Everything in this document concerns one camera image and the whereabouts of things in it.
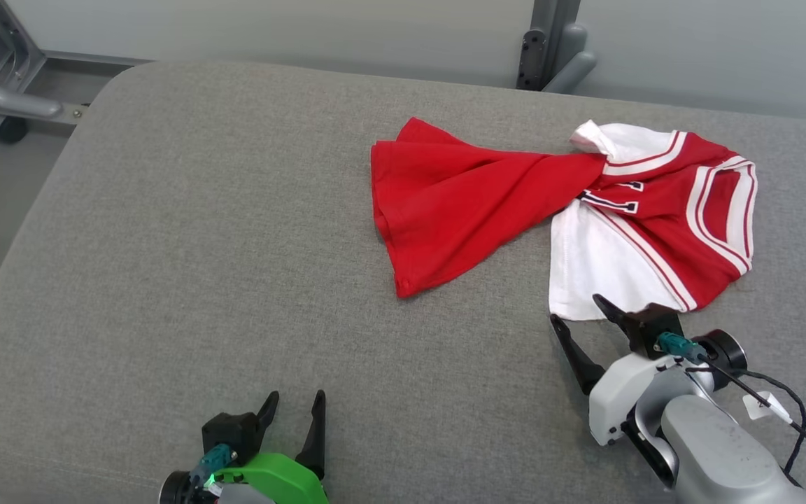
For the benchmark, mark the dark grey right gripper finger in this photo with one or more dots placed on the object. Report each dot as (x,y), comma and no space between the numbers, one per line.
(613,313)
(578,360)

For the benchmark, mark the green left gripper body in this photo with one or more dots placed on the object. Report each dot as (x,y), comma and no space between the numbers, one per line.
(284,483)

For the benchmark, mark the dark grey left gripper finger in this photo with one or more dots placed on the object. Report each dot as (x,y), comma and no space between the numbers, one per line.
(268,413)
(315,441)

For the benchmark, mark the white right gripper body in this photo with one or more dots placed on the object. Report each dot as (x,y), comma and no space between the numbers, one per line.
(627,392)

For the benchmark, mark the red white basketball jersey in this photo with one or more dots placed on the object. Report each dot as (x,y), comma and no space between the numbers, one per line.
(459,196)

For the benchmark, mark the white tape tag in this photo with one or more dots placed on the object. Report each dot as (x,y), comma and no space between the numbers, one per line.
(760,406)

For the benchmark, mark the grey fabric sofa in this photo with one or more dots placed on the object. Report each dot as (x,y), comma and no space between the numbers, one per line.
(200,280)

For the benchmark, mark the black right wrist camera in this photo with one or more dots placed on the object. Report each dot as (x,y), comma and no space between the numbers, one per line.
(648,325)

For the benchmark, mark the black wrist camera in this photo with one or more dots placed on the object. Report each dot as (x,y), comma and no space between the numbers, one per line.
(231,430)
(648,325)

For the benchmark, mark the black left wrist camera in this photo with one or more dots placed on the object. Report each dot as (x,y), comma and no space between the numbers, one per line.
(231,430)

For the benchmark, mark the grey metal partition post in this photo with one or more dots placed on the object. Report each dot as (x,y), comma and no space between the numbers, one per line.
(550,35)

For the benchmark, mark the grey metal wheeled frame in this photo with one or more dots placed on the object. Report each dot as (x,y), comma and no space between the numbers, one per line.
(4,98)

